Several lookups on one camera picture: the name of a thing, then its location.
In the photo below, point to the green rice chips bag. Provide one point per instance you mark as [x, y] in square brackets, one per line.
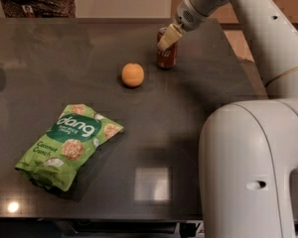
[54, 160]

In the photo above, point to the id badge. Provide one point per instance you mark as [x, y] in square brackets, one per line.
[28, 11]

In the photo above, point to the orange fruit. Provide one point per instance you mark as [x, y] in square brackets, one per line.
[132, 75]

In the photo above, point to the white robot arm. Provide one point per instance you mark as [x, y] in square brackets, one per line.
[249, 149]

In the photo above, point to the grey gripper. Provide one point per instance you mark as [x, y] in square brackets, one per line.
[190, 20]

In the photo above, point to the red coke can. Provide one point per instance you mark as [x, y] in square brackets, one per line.
[167, 59]

